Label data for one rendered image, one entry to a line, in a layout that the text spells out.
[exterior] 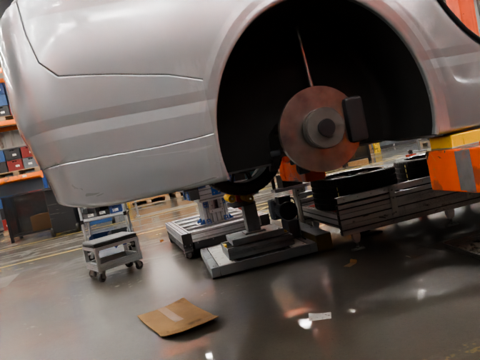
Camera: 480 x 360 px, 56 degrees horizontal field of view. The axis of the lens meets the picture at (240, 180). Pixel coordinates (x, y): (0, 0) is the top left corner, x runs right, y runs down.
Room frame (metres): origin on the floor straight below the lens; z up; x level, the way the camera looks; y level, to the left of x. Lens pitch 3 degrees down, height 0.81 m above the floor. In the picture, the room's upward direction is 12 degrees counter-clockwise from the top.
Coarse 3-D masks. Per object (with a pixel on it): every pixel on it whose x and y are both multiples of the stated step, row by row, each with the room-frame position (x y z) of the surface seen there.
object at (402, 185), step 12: (420, 180) 3.20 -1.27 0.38; (360, 192) 3.13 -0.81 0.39; (372, 192) 3.13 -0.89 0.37; (384, 192) 3.15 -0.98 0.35; (396, 192) 3.16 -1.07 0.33; (408, 192) 3.18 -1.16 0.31; (420, 192) 3.19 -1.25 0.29; (432, 192) 3.21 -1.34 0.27; (468, 192) 3.25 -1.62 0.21; (348, 204) 3.10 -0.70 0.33; (360, 204) 3.11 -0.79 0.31; (372, 204) 3.13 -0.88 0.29; (396, 204) 3.15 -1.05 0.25
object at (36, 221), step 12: (36, 192) 9.50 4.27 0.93; (12, 204) 9.38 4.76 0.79; (24, 204) 9.44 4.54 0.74; (36, 204) 9.49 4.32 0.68; (12, 216) 9.37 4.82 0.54; (24, 216) 9.42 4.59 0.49; (36, 216) 9.48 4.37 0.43; (48, 216) 9.53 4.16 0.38; (12, 228) 9.36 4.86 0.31; (24, 228) 9.41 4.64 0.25; (36, 228) 9.47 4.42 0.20; (48, 228) 9.52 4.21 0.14; (12, 240) 9.34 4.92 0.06
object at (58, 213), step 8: (48, 192) 8.75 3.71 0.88; (48, 200) 8.74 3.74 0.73; (48, 208) 8.74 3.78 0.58; (56, 208) 8.76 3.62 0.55; (64, 208) 8.77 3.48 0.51; (72, 208) 8.79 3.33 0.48; (80, 208) 9.30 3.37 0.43; (56, 216) 8.75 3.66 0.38; (64, 216) 8.77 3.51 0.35; (72, 216) 8.78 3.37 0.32; (56, 224) 8.75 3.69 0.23; (64, 224) 8.77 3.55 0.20; (72, 224) 8.78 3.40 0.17; (80, 224) 8.91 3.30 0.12; (56, 232) 8.75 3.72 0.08
